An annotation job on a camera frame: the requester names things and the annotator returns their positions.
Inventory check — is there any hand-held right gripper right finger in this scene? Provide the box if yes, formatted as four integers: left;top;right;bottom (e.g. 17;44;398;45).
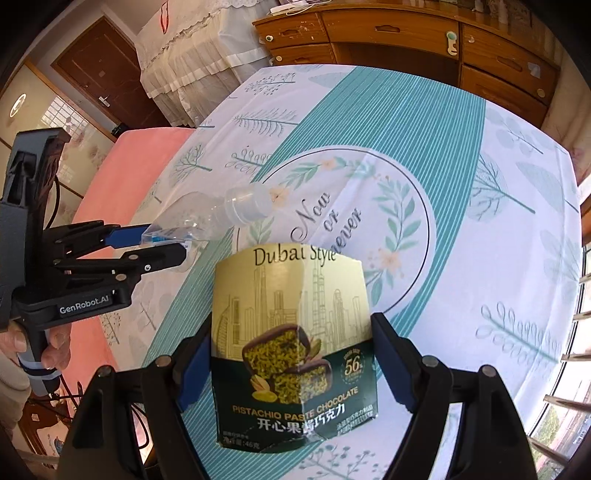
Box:
370;312;539;480

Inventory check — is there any black cable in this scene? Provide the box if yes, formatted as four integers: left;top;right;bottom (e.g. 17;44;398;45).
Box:
46;388;155;467

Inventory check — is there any clear plastic bottle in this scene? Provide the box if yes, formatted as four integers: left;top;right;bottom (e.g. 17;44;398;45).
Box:
141;182;291;252

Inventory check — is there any wooden dresser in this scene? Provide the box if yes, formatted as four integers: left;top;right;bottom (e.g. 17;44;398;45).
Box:
252;0;561;127

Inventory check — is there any cream and green chocolate box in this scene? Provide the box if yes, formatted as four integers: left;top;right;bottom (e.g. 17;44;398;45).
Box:
211;243;380;455

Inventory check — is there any person's left hand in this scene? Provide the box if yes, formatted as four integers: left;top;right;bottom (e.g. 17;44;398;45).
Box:
0;318;72;374

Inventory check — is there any brown wooden door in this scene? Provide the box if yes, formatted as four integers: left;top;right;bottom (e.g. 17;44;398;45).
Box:
51;16;144;132

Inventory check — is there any person's left forearm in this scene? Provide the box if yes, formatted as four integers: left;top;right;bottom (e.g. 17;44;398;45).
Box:
0;362;33;437

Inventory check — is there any tree print tablecloth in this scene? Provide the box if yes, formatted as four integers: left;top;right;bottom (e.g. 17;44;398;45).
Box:
99;65;583;480

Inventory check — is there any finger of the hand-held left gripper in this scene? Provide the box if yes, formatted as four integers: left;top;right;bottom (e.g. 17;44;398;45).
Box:
44;223;160;254
44;243;188;283

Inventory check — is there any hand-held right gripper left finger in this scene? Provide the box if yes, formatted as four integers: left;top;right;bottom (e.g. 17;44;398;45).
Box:
60;325;218;480

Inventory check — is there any paper panel sliding door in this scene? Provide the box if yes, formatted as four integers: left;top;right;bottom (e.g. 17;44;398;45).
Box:
0;60;116;217

